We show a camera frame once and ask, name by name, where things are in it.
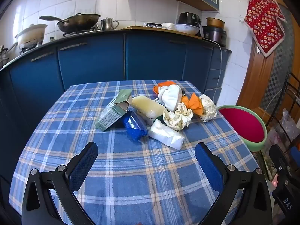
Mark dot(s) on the blue plaid tablecloth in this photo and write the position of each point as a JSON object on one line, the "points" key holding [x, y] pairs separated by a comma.
{"points": [[140, 168]]}

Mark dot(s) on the white tissue pack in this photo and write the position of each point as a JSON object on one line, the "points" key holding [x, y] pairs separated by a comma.
{"points": [[164, 133]]}

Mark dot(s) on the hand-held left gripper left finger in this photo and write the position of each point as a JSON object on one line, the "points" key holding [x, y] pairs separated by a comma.
{"points": [[84, 166]]}

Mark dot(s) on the steel wool scrubber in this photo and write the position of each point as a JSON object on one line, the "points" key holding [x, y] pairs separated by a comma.
{"points": [[183, 93]]}

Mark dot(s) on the wooden door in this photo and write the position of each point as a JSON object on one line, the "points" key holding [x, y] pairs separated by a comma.
{"points": [[257, 75]]}

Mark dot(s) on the green carton box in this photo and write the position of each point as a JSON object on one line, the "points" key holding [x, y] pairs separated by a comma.
{"points": [[110, 117]]}

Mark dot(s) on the steel tray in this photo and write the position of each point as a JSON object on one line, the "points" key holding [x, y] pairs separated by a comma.
{"points": [[152, 25]]}

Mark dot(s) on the gas stove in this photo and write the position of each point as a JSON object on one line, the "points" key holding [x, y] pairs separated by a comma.
{"points": [[70, 33]]}

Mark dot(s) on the copper pot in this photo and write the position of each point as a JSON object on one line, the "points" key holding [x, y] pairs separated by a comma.
{"points": [[215, 23]]}

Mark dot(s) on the dark rice cooker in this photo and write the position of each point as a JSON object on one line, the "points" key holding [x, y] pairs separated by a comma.
{"points": [[214, 36]]}

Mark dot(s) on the white cloth bundle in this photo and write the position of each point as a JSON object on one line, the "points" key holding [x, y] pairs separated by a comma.
{"points": [[171, 97]]}

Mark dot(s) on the white cooking pot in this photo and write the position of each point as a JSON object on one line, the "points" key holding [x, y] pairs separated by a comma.
{"points": [[30, 36]]}

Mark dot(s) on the black wok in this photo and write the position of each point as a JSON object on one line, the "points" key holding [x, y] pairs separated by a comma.
{"points": [[77, 23]]}

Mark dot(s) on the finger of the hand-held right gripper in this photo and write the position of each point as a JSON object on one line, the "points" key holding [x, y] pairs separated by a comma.
{"points": [[280, 166]]}

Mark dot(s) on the black air fryer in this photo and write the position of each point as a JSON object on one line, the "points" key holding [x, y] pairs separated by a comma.
{"points": [[189, 18]]}

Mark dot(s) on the red patterned cloth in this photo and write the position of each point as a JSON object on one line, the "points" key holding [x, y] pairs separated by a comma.
{"points": [[262, 16]]}

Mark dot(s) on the orange plastic wrapper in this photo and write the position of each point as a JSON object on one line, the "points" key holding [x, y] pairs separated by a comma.
{"points": [[195, 104]]}

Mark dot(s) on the white bowl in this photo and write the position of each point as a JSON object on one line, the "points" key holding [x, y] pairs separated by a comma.
{"points": [[186, 29]]}

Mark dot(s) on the yellow sponge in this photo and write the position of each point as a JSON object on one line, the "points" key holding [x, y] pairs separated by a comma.
{"points": [[147, 105]]}

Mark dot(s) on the clear plastic bag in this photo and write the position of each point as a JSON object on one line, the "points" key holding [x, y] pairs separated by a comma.
{"points": [[289, 121]]}

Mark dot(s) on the red basin with green rim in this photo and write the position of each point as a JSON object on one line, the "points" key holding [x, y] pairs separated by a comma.
{"points": [[243, 126]]}

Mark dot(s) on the cream paper ball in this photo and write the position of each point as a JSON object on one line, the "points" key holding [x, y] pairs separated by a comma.
{"points": [[175, 119], [208, 107]]}

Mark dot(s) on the blue base cabinets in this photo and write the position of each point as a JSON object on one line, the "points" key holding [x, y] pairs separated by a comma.
{"points": [[93, 58]]}

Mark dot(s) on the steel kettle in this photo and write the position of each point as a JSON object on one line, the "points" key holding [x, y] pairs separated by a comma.
{"points": [[107, 24]]}

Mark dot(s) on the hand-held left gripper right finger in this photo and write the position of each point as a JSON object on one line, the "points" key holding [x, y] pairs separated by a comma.
{"points": [[208, 166]]}

